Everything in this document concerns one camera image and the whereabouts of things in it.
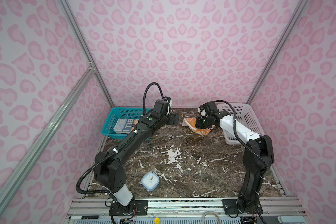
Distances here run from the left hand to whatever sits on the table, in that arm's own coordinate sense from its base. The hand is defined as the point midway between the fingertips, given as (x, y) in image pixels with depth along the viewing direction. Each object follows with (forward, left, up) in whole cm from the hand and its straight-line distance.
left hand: (172, 112), depth 81 cm
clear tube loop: (-46, -17, -25) cm, 55 cm away
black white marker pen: (-48, +46, -24) cm, 70 cm away
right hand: (0, -15, -12) cm, 19 cm away
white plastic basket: (+15, -57, -24) cm, 63 cm away
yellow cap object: (-50, +8, -18) cm, 53 cm away
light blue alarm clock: (-31, +14, -23) cm, 41 cm away
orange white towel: (+2, -12, -13) cm, 18 cm away
